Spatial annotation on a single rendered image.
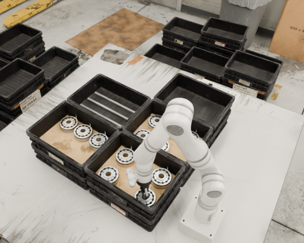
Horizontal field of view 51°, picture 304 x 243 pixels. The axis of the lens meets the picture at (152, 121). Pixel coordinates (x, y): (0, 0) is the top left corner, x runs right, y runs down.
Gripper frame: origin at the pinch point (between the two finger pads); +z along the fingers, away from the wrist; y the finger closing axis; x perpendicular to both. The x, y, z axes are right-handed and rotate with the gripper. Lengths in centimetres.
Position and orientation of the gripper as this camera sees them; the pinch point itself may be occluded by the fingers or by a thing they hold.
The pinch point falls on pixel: (143, 192)
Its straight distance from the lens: 155.4
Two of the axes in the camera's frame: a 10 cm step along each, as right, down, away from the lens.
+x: -9.6, 1.7, -2.0
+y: -2.6, -7.1, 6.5
